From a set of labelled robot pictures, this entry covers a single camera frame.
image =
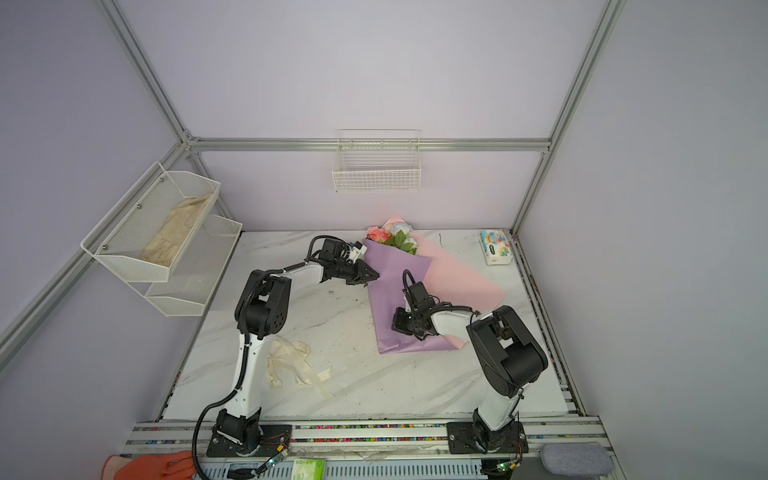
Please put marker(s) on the orange rubber glove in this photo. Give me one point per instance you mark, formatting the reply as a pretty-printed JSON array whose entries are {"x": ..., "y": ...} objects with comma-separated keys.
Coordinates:
[{"x": 151, "y": 467}]

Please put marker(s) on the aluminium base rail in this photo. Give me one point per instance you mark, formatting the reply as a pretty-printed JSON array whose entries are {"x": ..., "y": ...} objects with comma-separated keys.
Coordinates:
[{"x": 424, "y": 449}]

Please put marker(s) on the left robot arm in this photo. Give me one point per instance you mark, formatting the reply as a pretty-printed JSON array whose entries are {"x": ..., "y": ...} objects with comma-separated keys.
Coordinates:
[{"x": 260, "y": 314}]

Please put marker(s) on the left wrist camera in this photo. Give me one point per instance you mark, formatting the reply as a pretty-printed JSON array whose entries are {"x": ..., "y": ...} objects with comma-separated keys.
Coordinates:
[{"x": 355, "y": 251}]

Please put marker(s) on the upper white mesh shelf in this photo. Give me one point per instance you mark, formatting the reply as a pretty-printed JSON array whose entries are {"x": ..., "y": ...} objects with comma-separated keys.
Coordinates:
[{"x": 126, "y": 240}]

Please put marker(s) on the tissue pack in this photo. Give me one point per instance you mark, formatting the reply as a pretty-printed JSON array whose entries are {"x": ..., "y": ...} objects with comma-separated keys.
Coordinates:
[{"x": 496, "y": 247}]

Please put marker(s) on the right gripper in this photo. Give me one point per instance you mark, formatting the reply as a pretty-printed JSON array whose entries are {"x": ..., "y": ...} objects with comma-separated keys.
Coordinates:
[{"x": 398, "y": 324}]

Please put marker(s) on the white mesh shelf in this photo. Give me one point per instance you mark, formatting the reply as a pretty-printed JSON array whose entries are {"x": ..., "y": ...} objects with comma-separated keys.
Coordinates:
[
  {"x": 126, "y": 240},
  {"x": 193, "y": 282}
]

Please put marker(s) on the beige cloth in shelf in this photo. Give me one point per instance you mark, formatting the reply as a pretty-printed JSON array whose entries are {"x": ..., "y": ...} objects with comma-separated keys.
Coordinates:
[{"x": 167, "y": 242}]

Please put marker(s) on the cream printed ribbon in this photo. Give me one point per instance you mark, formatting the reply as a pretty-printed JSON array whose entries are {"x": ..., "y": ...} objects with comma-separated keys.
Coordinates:
[{"x": 291, "y": 358}]

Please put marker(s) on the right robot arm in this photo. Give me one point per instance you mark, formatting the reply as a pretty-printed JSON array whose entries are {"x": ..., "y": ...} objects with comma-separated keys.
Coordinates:
[{"x": 509, "y": 357}]

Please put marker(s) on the white wire wall basket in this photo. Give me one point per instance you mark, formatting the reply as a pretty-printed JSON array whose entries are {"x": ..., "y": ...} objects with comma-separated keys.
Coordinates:
[{"x": 377, "y": 161}]

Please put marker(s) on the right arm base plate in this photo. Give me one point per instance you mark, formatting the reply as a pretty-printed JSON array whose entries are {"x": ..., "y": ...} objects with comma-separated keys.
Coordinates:
[{"x": 475, "y": 438}]

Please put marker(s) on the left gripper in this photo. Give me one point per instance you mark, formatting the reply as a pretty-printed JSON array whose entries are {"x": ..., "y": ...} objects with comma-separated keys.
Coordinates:
[{"x": 361, "y": 273}]

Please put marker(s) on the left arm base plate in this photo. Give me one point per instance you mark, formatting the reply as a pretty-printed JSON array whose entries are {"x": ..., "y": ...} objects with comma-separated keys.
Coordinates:
[{"x": 272, "y": 436}]

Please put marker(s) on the white blue fake rose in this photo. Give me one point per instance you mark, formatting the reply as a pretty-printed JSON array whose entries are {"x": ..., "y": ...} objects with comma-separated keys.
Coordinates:
[{"x": 401, "y": 228}]

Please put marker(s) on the green label box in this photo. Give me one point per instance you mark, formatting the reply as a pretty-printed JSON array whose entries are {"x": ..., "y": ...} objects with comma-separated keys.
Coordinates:
[{"x": 308, "y": 469}]

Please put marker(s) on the lower white mesh shelf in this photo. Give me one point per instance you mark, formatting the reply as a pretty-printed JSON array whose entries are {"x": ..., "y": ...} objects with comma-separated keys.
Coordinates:
[{"x": 193, "y": 282}]

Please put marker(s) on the grey sponge pad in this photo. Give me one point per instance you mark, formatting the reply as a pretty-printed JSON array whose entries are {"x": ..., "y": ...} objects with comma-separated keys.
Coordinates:
[{"x": 576, "y": 460}]

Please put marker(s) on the pink purple wrapping paper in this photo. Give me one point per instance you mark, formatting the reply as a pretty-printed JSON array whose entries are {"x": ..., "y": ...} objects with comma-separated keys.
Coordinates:
[{"x": 444, "y": 276}]

